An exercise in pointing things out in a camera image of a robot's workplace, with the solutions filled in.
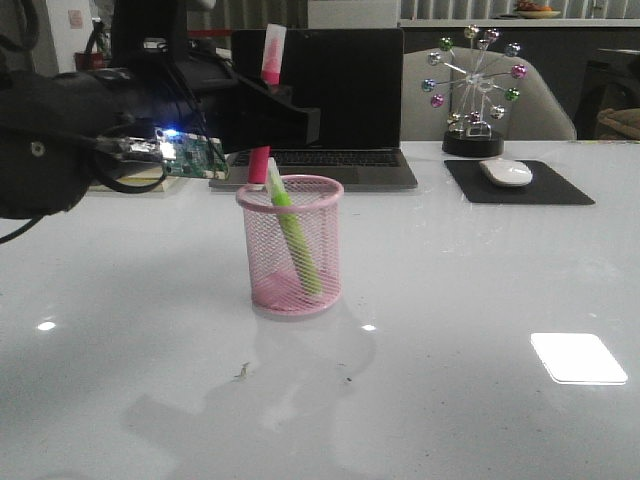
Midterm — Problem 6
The fruit bowl on counter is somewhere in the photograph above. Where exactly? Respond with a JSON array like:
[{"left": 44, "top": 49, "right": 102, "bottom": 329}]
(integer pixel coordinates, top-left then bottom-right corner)
[{"left": 514, "top": 0, "right": 560, "bottom": 19}]

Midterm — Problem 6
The bottom green-edged book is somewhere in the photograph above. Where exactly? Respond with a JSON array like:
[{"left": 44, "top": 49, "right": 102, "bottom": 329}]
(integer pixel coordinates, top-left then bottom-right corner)
[{"left": 89, "top": 176, "right": 179, "bottom": 192}]

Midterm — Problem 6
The ferris wheel desk ornament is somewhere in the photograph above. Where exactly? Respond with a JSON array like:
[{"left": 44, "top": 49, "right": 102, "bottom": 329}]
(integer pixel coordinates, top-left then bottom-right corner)
[{"left": 420, "top": 24, "right": 528, "bottom": 158}]

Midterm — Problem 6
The right grey armchair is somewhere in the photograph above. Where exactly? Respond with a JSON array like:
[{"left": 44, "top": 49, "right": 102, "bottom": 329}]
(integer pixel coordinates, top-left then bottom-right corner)
[{"left": 401, "top": 47, "right": 577, "bottom": 141}]

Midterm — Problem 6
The dark grey laptop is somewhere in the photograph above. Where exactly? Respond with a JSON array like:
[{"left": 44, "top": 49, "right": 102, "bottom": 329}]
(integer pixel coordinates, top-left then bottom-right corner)
[{"left": 208, "top": 27, "right": 419, "bottom": 190}]

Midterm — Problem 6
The white computer mouse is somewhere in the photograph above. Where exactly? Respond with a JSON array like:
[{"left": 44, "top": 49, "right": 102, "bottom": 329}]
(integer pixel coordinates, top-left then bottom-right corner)
[{"left": 479, "top": 158, "right": 533, "bottom": 187}]

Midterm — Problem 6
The pink mesh pen holder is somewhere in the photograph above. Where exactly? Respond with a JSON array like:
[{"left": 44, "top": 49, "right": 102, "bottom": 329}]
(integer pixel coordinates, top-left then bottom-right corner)
[{"left": 236, "top": 175, "right": 344, "bottom": 316}]

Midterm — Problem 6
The green circuit board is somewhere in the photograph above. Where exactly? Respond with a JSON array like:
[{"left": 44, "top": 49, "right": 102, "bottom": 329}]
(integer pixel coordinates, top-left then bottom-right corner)
[{"left": 155, "top": 128, "right": 229, "bottom": 180}]

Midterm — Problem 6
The black mouse pad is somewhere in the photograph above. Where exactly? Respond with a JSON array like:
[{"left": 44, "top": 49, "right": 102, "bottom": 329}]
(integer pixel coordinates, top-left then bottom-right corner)
[{"left": 443, "top": 159, "right": 596, "bottom": 206}]

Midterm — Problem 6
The pink highlighter pen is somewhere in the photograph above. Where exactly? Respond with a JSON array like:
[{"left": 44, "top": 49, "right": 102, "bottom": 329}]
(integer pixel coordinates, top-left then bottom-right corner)
[{"left": 248, "top": 24, "right": 287, "bottom": 185}]

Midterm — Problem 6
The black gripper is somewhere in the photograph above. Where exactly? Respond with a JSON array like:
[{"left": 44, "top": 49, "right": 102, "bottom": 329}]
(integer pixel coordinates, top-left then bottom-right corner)
[{"left": 1, "top": 1, "right": 320, "bottom": 220}]

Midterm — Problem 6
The green highlighter pen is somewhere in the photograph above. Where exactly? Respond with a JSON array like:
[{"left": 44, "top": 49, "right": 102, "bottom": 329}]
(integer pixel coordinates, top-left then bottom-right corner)
[{"left": 266, "top": 157, "right": 322, "bottom": 295}]

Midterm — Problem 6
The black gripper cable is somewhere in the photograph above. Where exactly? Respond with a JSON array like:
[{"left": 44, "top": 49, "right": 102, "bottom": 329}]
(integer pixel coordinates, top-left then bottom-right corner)
[{"left": 0, "top": 134, "right": 171, "bottom": 246}]

